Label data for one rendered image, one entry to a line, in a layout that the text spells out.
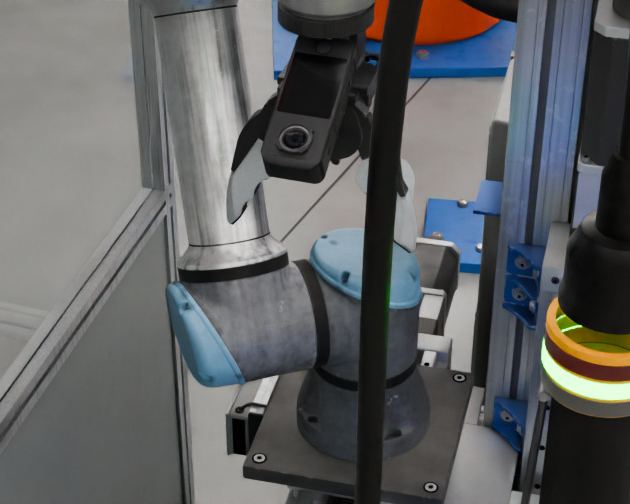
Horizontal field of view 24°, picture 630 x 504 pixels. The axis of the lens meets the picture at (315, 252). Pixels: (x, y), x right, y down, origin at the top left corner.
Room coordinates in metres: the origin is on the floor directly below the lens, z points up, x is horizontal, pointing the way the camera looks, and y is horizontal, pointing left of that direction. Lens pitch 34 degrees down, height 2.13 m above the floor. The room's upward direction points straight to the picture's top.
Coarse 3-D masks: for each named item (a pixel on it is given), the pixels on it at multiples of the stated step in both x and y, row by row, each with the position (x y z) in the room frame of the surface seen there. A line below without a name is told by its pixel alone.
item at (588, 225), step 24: (624, 168) 0.40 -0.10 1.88; (600, 192) 0.41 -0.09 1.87; (624, 192) 0.40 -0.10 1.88; (600, 216) 0.40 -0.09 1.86; (624, 216) 0.40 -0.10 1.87; (576, 240) 0.41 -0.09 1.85; (600, 240) 0.40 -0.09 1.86; (624, 240) 0.40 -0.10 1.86; (576, 264) 0.40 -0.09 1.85; (600, 264) 0.39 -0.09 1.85; (624, 264) 0.39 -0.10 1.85; (576, 288) 0.40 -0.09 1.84; (600, 288) 0.39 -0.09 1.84; (624, 288) 0.39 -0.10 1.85; (576, 312) 0.40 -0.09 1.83; (600, 312) 0.39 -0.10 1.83; (624, 312) 0.39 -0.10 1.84
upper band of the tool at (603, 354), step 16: (560, 320) 0.42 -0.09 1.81; (560, 336) 0.40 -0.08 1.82; (576, 336) 0.43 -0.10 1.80; (592, 336) 0.43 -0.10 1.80; (608, 336) 0.43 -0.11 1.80; (624, 336) 0.43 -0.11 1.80; (576, 352) 0.39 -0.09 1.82; (592, 352) 0.39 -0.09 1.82; (608, 352) 0.43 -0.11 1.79; (624, 352) 0.42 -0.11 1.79; (544, 368) 0.40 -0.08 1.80; (560, 384) 0.39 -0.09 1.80; (592, 400) 0.39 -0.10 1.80; (608, 400) 0.39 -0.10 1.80; (624, 400) 0.39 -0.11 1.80; (624, 416) 0.39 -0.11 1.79
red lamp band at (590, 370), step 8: (544, 336) 0.41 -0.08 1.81; (552, 344) 0.40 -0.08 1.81; (552, 352) 0.40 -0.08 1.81; (560, 352) 0.40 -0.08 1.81; (560, 360) 0.40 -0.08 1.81; (568, 360) 0.39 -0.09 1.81; (576, 360) 0.39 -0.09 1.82; (568, 368) 0.39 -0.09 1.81; (576, 368) 0.39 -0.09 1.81; (584, 368) 0.39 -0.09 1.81; (592, 368) 0.39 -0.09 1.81; (600, 368) 0.39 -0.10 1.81; (608, 368) 0.39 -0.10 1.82; (616, 368) 0.39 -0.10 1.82; (624, 368) 0.39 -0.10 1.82; (584, 376) 0.39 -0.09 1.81; (592, 376) 0.39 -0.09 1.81; (600, 376) 0.39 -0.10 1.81; (608, 376) 0.39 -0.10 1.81; (616, 376) 0.39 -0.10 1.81; (624, 376) 0.39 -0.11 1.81
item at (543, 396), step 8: (544, 392) 0.41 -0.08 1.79; (544, 400) 0.41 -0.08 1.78; (544, 408) 0.41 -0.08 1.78; (536, 416) 0.41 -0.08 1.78; (544, 416) 0.41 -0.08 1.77; (536, 424) 0.41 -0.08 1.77; (536, 432) 0.41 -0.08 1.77; (536, 440) 0.41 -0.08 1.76; (536, 448) 0.41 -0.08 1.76; (536, 456) 0.41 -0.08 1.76; (528, 464) 0.41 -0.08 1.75; (536, 464) 0.42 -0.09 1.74; (528, 472) 0.41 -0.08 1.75; (528, 480) 0.41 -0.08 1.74; (528, 488) 0.41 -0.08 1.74; (528, 496) 0.41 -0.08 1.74
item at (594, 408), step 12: (624, 348) 0.43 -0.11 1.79; (540, 372) 0.41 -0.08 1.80; (552, 384) 0.40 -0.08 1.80; (552, 396) 0.40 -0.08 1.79; (564, 396) 0.39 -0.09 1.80; (576, 396) 0.39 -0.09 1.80; (576, 408) 0.39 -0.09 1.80; (588, 408) 0.39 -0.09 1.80; (600, 408) 0.39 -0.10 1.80; (612, 408) 0.39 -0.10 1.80; (624, 408) 0.39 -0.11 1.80
